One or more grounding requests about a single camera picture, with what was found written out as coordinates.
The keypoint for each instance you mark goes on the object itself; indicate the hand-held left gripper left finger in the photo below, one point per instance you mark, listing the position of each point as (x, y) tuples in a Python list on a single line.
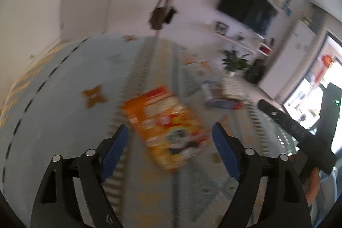
[(115, 153)]

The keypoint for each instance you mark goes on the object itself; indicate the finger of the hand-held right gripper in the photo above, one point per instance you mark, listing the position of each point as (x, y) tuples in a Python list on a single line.
[(306, 162), (294, 127)]

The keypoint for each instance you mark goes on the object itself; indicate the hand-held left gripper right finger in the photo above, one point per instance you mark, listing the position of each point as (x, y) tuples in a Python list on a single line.
[(227, 156)]

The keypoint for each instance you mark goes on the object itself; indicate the orange panda snack box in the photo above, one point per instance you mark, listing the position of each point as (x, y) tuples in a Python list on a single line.
[(165, 123)]

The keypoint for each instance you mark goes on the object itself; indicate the black shoulder bag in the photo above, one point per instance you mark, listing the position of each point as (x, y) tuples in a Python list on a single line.
[(169, 15)]

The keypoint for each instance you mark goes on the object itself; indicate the sliding glass door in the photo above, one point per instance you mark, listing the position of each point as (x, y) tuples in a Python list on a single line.
[(307, 94)]

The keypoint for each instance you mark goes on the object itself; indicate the blue printed packet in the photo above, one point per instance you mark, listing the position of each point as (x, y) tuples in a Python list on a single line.
[(221, 103)]

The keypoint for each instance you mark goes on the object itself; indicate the red white cube shelf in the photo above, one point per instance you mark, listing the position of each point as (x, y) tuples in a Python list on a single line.
[(264, 50)]

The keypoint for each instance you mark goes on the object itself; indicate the green potted plant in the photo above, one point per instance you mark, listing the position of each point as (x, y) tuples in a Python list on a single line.
[(236, 63)]

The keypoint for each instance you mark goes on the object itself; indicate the small shelf ornament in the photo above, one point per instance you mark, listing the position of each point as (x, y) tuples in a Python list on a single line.
[(239, 37)]

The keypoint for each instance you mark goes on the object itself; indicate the small blue cube shelf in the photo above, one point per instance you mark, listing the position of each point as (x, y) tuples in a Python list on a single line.
[(288, 10)]

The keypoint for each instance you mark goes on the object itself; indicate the brown tote bag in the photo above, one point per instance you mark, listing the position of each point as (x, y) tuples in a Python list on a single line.
[(157, 18)]

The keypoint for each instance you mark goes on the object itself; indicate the red knot wall hanging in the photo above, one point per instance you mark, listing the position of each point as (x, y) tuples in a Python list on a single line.
[(324, 62)]

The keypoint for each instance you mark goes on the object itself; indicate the white lower wall shelf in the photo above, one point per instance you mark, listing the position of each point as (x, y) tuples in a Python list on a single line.
[(235, 42)]

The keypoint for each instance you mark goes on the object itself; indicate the black butterfly picture frame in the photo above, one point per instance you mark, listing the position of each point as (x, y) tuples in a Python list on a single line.
[(222, 27)]

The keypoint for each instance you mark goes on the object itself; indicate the wall-mounted black television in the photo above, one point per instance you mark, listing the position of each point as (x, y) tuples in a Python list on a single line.
[(247, 5)]

